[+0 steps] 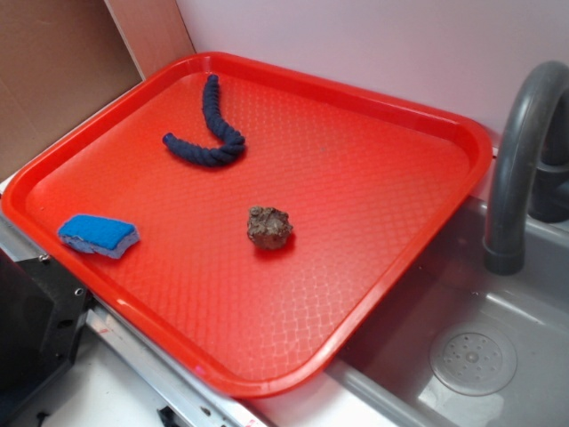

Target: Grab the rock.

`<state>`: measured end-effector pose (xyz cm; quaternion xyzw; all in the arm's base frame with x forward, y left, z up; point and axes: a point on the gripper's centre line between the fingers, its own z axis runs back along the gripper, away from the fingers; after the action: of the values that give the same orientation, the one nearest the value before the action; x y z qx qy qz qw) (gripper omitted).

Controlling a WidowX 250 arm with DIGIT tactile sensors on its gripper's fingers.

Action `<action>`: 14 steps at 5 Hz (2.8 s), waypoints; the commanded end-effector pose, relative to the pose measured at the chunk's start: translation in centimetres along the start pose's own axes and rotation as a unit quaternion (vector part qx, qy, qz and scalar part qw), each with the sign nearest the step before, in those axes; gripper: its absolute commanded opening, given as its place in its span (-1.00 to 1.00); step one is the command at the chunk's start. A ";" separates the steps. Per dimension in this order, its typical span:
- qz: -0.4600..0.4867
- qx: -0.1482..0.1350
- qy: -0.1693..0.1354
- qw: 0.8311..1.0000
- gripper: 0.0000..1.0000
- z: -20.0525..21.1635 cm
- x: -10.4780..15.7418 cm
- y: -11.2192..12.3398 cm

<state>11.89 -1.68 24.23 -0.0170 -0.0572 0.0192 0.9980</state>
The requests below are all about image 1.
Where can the brown rock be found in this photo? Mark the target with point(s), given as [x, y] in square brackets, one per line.
[268, 228]

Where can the red plastic tray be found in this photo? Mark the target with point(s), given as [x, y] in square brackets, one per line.
[366, 179]

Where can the blue sponge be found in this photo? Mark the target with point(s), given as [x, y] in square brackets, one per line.
[91, 234]

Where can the grey plastic sink basin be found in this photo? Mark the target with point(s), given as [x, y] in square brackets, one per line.
[386, 361]

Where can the grey plastic faucet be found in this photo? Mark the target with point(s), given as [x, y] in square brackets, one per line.
[530, 177]

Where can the round grey sink drain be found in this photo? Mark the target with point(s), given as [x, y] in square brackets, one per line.
[473, 359]

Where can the black box with screws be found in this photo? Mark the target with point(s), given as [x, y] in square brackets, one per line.
[43, 310]

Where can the brown cardboard panel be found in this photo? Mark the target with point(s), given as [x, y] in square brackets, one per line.
[62, 61]

